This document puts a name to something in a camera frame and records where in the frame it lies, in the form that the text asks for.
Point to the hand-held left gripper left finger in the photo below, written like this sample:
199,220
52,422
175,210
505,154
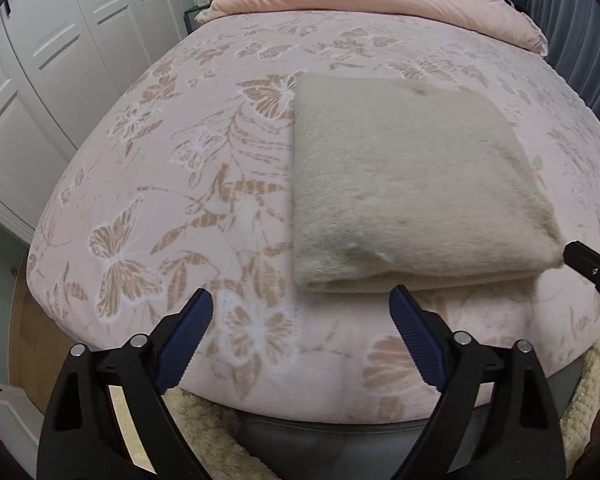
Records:
185,340

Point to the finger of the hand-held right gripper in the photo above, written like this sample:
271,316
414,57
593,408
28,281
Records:
587,265

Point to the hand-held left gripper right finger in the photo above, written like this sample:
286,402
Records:
417,335

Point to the cream knitted sweater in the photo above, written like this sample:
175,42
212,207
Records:
405,185

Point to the butterfly-patterned pink bed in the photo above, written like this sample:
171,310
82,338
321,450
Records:
180,185

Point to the blue-grey curtain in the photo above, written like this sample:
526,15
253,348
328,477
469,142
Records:
580,35

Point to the white wardrobe doors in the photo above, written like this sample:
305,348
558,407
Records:
55,60

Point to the bedside table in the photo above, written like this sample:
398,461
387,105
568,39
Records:
197,15

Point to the pink quilt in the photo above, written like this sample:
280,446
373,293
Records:
380,0

